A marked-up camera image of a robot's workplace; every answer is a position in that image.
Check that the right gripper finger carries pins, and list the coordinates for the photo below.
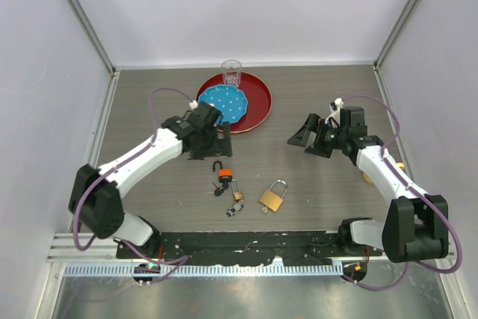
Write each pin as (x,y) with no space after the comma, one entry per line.
(323,144)
(310,126)

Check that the red round tray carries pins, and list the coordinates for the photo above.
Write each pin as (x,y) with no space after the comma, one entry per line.
(259,100)

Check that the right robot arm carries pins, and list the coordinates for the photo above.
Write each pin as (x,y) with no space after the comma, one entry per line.
(414,229)

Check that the large brass padlock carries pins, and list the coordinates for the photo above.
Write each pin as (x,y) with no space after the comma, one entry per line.
(271,199)

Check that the blue dotted plate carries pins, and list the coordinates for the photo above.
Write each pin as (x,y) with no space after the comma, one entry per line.
(230,100)

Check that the clear plastic cup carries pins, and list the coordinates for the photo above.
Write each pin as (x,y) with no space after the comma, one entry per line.
(231,72)

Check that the large padlock key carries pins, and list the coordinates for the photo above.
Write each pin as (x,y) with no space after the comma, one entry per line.
(264,209)

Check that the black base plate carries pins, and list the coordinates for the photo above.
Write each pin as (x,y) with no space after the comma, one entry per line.
(251,249)

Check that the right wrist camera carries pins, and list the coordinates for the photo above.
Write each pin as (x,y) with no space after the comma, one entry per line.
(335,107)

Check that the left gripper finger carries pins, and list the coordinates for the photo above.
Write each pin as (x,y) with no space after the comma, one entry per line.
(225,142)
(201,154)

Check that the black padlock keys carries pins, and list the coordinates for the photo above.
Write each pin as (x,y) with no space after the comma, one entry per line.
(220,188)

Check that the orange black padlock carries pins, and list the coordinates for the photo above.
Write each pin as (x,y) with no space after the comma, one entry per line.
(225,175)

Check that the slotted cable duct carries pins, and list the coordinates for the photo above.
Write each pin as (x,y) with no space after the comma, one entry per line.
(188,271)

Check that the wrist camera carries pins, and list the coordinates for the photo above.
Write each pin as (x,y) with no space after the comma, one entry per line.
(193,104)
(335,107)

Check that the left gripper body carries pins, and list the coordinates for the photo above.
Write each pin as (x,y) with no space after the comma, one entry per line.
(210,140)

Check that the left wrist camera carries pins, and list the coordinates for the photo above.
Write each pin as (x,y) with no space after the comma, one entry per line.
(193,104)

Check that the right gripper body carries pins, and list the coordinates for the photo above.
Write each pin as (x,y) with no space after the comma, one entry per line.
(336,136)

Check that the yellow cream mug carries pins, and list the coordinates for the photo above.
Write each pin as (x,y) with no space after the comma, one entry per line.
(369,179)

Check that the small brass padlock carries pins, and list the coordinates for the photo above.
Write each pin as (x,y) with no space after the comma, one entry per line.
(236,192)

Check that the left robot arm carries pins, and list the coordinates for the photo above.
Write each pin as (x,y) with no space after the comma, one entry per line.
(97,194)

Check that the black white keychain charm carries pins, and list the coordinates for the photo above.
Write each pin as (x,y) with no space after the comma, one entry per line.
(235,208)

